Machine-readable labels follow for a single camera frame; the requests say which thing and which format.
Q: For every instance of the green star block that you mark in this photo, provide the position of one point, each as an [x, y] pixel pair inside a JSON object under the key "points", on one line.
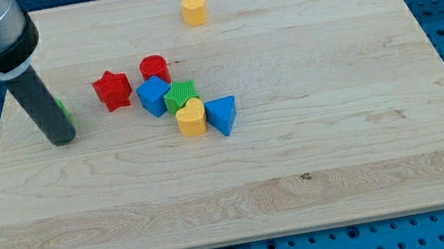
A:
{"points": [[178, 95]]}

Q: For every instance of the red star block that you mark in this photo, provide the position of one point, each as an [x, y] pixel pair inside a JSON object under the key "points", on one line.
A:
{"points": [[113, 90]]}

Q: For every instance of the blue triangle block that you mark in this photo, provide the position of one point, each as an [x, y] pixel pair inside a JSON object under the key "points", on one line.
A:
{"points": [[221, 114]]}

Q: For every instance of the wooden board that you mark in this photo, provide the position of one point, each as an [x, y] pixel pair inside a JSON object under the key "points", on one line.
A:
{"points": [[340, 120]]}

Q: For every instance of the yellow heart block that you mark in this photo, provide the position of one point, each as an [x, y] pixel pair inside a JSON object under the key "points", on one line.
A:
{"points": [[191, 119]]}

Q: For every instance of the blue cube block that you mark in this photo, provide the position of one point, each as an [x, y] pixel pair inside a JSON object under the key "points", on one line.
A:
{"points": [[151, 95]]}

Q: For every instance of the red cylinder block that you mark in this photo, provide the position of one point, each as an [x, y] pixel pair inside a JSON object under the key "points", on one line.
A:
{"points": [[155, 65]]}

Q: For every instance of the yellow hexagon block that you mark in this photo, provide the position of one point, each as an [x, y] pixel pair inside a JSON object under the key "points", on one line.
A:
{"points": [[195, 12]]}

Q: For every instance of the green block behind rod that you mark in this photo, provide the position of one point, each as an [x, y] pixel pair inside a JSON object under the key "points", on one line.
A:
{"points": [[64, 110]]}

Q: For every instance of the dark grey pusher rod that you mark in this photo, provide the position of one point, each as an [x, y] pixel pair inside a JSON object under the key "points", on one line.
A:
{"points": [[38, 102]]}

